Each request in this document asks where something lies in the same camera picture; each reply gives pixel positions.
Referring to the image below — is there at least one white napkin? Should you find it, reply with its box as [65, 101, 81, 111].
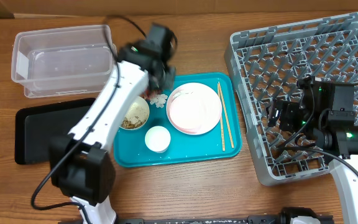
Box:
[150, 94, 168, 108]

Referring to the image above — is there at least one small white cup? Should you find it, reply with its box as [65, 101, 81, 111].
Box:
[145, 126, 171, 153]

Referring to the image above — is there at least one pink shallow bowl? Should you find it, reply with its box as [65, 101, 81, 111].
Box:
[169, 93, 205, 133]

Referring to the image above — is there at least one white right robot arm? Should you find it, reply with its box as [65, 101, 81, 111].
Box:
[267, 98, 358, 223]

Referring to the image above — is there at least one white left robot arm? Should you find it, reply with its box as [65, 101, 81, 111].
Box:
[35, 23, 178, 223]

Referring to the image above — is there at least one grey dishwasher rack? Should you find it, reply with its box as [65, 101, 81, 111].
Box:
[224, 12, 358, 186]

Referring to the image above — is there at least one cream bowl with food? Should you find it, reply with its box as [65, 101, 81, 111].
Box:
[120, 96, 150, 130]

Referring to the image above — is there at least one teal plastic tray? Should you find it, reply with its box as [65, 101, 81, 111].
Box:
[113, 72, 242, 167]

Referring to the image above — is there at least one light wooden chopstick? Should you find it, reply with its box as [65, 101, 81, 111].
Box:
[217, 82, 226, 152]

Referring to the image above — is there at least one clear plastic bin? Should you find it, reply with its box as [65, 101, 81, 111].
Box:
[11, 25, 116, 98]

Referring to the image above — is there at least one black rectangular tray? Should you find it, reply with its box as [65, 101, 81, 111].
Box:
[14, 98, 95, 165]

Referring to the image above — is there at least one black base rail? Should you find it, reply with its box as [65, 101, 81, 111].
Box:
[57, 207, 335, 224]

